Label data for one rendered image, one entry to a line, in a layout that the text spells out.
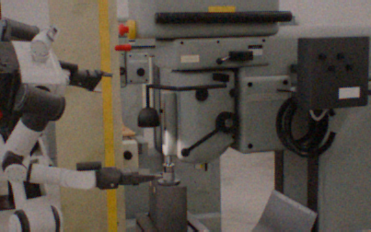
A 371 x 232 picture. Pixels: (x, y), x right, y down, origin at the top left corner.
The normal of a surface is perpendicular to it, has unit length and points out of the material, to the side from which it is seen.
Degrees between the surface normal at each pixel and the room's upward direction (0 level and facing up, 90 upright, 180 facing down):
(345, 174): 88
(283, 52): 90
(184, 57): 90
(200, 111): 90
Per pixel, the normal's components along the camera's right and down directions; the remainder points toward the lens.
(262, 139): 0.32, 0.14
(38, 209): 0.52, -0.40
